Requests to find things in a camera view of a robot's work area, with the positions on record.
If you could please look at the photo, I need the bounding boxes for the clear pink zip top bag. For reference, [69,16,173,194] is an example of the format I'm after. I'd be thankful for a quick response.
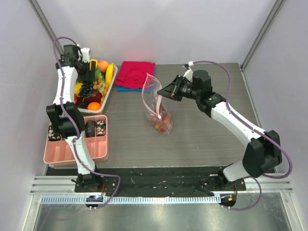
[141,74,171,123]

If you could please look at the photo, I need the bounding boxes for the longan bunch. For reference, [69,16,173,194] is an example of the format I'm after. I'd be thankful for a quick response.
[93,80,103,90]

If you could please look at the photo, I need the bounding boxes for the dark grape bunch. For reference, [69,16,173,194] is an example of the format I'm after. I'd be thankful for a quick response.
[77,81,93,98]

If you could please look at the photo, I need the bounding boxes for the strawberries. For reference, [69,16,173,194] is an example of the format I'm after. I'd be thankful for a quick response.
[150,114,173,134]

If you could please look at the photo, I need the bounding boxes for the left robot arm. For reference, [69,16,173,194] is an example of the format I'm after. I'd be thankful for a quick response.
[46,45,103,192]

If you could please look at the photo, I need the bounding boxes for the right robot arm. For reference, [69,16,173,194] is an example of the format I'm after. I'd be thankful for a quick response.
[157,70,282,190]

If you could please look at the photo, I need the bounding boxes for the green lettuce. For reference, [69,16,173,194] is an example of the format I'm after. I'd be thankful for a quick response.
[95,69,105,82]

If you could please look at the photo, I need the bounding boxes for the orange peach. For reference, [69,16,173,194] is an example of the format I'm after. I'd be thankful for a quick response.
[97,60,109,72]

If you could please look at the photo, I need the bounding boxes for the yellow banana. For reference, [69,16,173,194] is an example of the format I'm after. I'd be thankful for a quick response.
[105,63,114,85]

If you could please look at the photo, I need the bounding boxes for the blue folded cloth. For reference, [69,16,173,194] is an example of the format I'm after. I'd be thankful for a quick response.
[115,67,147,92]

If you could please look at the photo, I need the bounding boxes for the dark red apple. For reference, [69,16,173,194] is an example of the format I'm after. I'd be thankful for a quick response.
[86,90,103,103]

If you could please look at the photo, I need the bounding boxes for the orange fruit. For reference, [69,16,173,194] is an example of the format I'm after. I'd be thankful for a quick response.
[87,102,101,111]

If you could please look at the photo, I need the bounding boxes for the red folded cloth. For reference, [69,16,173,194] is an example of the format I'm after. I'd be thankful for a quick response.
[114,61,155,91]

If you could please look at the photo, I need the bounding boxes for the white fruit basket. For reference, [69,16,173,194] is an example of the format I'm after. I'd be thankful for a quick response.
[74,59,117,114]

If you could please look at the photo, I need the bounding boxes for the dark chocolate donut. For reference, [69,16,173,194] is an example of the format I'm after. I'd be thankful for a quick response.
[85,120,96,138]

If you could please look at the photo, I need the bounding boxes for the sprinkled chocolate donut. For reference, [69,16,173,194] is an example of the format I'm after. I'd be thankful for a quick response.
[96,120,106,137]

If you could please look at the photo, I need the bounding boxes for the nut topped donut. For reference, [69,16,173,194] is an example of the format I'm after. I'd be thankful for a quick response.
[48,125,61,141]

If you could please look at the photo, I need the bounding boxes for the pink divided tray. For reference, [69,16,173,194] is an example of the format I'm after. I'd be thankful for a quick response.
[43,115,109,167]

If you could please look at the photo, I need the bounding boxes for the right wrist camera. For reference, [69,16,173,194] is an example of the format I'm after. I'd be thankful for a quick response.
[183,61,194,81]

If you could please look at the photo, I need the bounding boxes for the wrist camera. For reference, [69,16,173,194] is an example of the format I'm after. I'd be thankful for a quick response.
[80,48,90,63]
[183,61,194,81]

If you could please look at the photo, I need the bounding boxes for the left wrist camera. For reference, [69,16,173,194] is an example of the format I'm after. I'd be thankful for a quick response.
[80,48,90,63]

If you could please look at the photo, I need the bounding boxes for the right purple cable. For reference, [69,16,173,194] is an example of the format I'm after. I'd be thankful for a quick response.
[190,60,294,211]

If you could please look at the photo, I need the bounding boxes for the purple cable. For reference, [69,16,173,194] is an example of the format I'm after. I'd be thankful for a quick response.
[52,37,121,221]
[190,60,294,211]

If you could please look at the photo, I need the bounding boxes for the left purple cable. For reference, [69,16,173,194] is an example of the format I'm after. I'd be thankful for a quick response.
[52,37,121,221]

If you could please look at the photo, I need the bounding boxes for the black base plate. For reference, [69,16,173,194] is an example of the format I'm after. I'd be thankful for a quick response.
[74,167,246,198]

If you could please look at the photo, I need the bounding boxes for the white slotted cable duct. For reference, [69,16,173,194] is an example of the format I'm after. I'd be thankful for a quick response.
[41,194,221,205]

